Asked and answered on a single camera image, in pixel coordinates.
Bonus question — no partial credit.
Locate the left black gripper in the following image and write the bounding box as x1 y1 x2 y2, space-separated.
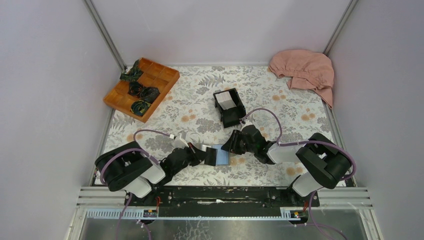
171 142 209 177

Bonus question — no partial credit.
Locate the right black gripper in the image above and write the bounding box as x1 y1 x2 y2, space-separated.
221 129 257 155

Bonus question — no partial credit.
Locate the black credit card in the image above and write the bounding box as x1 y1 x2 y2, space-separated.
204 147 218 166

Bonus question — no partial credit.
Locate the grey leather card holder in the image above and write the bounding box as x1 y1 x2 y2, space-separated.
200 144 230 167

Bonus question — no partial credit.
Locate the black card tray box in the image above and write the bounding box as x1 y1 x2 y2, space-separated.
213 88 247 129

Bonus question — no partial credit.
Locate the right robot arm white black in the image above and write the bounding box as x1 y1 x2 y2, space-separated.
221 124 354 206

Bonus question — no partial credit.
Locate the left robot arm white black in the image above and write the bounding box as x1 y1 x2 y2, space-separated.
94 141 216 206

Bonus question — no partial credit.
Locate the white card stack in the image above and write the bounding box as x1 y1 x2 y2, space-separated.
215 91 237 110

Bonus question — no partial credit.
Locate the floral patterned table mat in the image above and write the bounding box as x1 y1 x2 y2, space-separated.
103 66 332 187

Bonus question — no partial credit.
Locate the dark rolled tie bottom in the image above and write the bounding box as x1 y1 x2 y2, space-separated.
130 100 151 117

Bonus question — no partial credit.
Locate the dark rolled tie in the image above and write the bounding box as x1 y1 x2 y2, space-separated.
130 100 151 117
119 59 144 82
139 87 161 104
128 81 144 98

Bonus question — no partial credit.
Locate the dark rolled tie middle right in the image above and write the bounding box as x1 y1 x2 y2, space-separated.
139 87 161 104

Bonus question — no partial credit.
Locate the dark rolled tie middle left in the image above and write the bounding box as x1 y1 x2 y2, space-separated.
128 81 144 98

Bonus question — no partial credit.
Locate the orange wooden compartment tray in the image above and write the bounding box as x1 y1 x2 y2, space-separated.
103 58 180 123

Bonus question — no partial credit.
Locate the dark rolled tie top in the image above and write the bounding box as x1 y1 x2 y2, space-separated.
119 59 144 82

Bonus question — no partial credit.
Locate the pink crumpled cloth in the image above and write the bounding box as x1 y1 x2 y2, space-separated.
268 49 335 108

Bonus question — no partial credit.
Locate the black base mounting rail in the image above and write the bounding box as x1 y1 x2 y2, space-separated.
124 186 320 217

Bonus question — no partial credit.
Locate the aluminium frame rail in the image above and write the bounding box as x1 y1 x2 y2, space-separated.
77 186 374 222

